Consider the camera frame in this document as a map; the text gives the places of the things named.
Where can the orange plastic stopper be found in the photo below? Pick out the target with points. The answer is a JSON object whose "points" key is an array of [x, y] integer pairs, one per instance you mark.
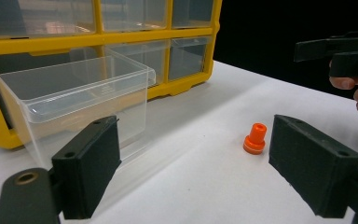
{"points": [[255, 141]]}

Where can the yellow drawer cabinet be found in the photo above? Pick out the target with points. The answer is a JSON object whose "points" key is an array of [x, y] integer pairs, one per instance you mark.
{"points": [[74, 39]]}

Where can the clear plastic drawer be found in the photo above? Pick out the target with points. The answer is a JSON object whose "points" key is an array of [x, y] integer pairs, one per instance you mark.
{"points": [[133, 14], [188, 57], [37, 15], [74, 90], [192, 12], [155, 59]]}

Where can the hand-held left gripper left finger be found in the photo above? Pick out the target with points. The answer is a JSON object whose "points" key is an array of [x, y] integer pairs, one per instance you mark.
{"points": [[85, 165]]}

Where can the clear plastic closed drawer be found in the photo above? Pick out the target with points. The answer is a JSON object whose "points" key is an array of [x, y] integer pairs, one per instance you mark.
{"points": [[188, 57], [192, 12], [133, 14], [155, 59], [37, 15]]}

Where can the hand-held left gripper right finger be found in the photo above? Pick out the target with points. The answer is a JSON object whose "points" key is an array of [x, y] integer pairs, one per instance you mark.
{"points": [[313, 171]]}

